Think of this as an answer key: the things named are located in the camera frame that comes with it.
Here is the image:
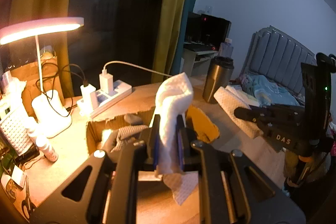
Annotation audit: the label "clear water bottle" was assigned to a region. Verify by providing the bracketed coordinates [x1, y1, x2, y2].
[219, 38, 234, 59]

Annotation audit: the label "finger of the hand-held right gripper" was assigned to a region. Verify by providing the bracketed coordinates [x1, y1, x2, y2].
[234, 105, 305, 128]
[256, 122, 302, 153]

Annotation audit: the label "white computer desk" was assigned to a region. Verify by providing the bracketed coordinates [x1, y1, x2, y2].
[182, 42, 219, 77]

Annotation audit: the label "black cable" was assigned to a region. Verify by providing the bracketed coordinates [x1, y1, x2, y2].
[39, 63, 89, 118]

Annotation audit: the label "grey textured cloth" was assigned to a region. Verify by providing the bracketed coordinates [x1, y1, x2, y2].
[101, 124, 151, 154]

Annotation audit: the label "small white bottle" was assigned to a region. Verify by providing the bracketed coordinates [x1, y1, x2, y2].
[35, 135, 59, 162]

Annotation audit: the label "white charging cable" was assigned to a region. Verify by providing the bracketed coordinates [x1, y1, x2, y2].
[103, 61, 174, 78]

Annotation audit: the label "dark glass window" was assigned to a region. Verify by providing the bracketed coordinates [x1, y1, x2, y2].
[68, 0, 169, 99]

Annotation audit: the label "white charger with black cable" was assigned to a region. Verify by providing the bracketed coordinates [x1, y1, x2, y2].
[80, 84, 97, 111]

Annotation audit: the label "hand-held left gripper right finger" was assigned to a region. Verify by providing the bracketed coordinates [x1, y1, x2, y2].
[178, 113, 306, 224]

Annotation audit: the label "grey padded headboard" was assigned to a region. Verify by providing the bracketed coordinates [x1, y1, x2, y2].
[240, 25, 317, 99]

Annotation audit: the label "brown paper bag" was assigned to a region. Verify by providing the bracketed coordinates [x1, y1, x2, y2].
[10, 56, 67, 119]

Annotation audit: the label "steel tumbler with black lid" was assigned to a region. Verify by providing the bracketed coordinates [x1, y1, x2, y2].
[202, 56, 235, 105]

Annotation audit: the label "black handled scissors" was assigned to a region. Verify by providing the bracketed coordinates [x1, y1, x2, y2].
[21, 182, 38, 222]

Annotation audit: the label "white paper towel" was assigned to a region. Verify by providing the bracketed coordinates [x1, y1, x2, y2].
[154, 72, 200, 207]
[213, 86, 264, 139]

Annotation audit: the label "white desk lamp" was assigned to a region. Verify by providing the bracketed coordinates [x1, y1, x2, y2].
[0, 17, 85, 139]

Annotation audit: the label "white lattice basket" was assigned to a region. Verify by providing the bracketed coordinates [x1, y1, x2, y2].
[0, 100, 35, 157]

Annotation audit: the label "yellow cloth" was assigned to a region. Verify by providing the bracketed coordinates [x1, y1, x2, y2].
[187, 106, 220, 144]

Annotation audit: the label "black computer monitor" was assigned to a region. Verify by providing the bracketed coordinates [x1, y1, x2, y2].
[201, 13, 232, 49]
[185, 12, 202, 42]

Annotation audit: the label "cardboard box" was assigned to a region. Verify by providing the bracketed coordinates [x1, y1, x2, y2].
[86, 105, 221, 159]

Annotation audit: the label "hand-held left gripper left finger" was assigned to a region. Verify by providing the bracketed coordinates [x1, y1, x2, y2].
[30, 114, 161, 224]

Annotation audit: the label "printed teal blanket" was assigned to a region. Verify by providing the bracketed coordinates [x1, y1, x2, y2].
[236, 74, 306, 107]

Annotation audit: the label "teal curtain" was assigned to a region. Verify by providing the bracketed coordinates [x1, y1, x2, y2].
[171, 0, 208, 75]

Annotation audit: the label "white power strip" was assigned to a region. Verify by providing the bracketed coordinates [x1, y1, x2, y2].
[77, 80, 133, 118]

